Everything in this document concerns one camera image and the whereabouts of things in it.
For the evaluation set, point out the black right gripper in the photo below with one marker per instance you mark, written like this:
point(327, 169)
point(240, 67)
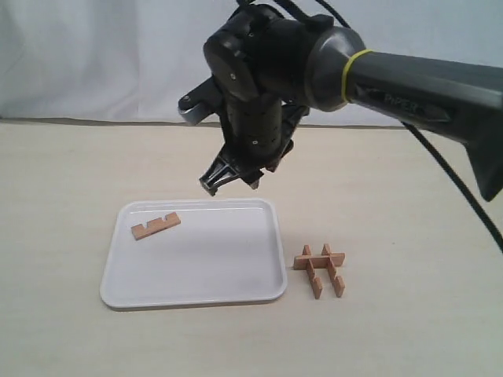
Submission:
point(257, 135)

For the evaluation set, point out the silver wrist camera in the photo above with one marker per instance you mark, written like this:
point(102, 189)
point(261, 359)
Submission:
point(201, 102)

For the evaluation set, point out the white backdrop cloth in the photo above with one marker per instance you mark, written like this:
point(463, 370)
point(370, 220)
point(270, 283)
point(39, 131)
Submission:
point(129, 61)

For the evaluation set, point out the white plastic tray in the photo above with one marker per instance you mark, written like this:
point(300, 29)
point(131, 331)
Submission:
point(225, 252)

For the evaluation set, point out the notched wooden piece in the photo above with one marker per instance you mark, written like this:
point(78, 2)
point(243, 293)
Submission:
point(315, 281)
point(336, 280)
point(156, 225)
point(318, 261)

